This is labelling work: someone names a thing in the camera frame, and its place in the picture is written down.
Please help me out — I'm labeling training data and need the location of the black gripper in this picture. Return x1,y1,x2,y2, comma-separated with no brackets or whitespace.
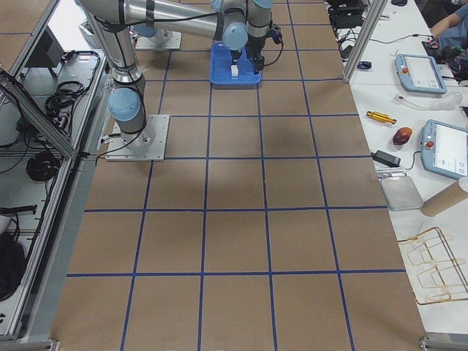
230,34,266,72

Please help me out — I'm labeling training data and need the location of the white block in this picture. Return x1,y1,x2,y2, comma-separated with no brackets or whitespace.
230,65,238,78

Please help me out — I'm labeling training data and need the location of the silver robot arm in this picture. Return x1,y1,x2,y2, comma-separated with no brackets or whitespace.
80,1,282,147

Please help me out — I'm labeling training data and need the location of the blue plastic tray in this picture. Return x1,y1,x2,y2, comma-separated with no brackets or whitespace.
210,42,262,89

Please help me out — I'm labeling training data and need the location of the small blue black device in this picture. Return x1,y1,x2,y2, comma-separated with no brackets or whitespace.
357,61,372,71

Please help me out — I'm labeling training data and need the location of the brass cylinder tool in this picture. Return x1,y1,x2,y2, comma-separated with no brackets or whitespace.
366,111,397,125

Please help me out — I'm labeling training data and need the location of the black power adapter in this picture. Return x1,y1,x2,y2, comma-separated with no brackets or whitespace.
371,150,401,167

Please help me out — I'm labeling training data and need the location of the red mango fruit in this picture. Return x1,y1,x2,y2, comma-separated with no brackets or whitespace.
392,127,412,146

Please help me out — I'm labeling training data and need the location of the upper teach pendant tablet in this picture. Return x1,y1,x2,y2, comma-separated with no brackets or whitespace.
394,54,447,94

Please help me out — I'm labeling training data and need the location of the teach pendant tablet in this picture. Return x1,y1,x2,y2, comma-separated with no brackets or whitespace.
394,54,447,94
421,120,467,179

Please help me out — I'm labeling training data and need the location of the person in blue shirt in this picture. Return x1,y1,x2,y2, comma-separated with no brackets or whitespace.
430,4,467,48

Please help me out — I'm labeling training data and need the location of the lower teach pendant tablet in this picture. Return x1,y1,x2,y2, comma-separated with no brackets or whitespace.
421,120,467,179

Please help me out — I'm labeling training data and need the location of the cardboard tube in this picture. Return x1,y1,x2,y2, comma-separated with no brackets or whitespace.
420,177,467,217

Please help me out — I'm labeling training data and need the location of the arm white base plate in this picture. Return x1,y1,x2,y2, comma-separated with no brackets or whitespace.
135,30,182,51
105,114,170,162

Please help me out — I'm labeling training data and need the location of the aluminium frame post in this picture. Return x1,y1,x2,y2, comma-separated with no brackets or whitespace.
343,0,387,83

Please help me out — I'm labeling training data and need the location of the gold wire rack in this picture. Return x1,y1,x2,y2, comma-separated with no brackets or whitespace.
398,227,467,306

